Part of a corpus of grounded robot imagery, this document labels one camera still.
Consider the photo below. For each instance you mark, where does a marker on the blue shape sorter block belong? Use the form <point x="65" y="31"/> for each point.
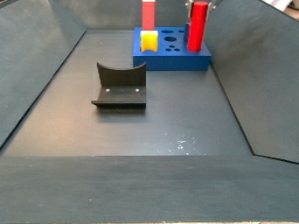
<point x="172" y="56"/>

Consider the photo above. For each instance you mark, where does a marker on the black curved holder stand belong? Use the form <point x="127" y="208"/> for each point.
<point x="121" y="87"/>

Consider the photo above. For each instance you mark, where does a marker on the tall red square prism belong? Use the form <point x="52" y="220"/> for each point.
<point x="148" y="14"/>

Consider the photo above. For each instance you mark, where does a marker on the red hexagon prism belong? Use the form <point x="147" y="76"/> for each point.
<point x="199" y="9"/>

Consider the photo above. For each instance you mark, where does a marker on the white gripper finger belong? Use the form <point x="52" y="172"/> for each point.
<point x="212" y="5"/>
<point x="188" y="6"/>

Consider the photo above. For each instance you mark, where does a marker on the yellow notched block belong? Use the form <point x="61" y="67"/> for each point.
<point x="148" y="40"/>

